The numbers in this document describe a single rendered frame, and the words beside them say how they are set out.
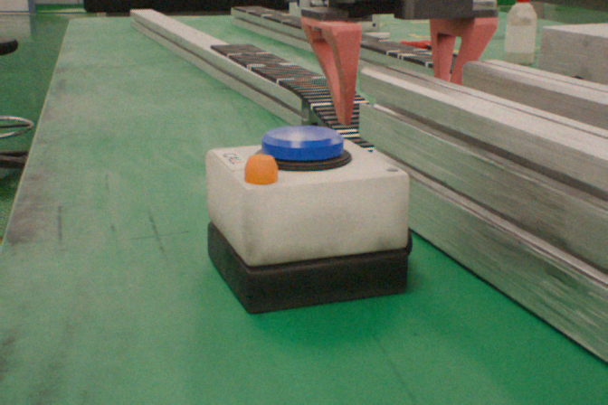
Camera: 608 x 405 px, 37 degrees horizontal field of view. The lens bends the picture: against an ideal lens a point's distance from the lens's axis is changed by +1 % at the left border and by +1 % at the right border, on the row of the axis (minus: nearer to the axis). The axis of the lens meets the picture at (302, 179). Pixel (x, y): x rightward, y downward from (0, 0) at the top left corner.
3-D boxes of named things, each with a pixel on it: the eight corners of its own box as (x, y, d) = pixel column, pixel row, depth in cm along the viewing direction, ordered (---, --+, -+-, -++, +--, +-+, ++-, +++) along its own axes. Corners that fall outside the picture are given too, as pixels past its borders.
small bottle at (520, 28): (533, 62, 119) (540, -30, 116) (533, 66, 116) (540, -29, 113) (503, 61, 120) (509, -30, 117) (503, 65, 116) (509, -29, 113)
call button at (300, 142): (251, 164, 45) (251, 126, 44) (326, 158, 46) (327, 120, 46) (275, 185, 41) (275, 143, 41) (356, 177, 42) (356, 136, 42)
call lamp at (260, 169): (240, 177, 40) (240, 151, 40) (271, 174, 41) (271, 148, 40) (249, 185, 39) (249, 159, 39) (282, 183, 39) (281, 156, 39)
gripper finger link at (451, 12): (495, 123, 63) (503, -14, 60) (402, 131, 61) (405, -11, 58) (449, 107, 69) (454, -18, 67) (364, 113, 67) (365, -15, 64)
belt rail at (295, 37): (231, 23, 171) (231, 7, 170) (251, 23, 172) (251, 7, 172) (493, 117, 84) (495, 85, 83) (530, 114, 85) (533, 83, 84)
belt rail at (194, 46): (130, 26, 165) (129, 10, 164) (153, 25, 166) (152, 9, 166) (301, 131, 78) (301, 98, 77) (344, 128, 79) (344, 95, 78)
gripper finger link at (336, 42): (429, 128, 61) (434, -12, 59) (332, 136, 59) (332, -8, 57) (388, 111, 68) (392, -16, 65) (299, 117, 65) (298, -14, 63)
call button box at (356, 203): (206, 257, 47) (203, 142, 46) (374, 238, 50) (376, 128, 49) (247, 315, 40) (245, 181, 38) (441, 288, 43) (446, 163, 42)
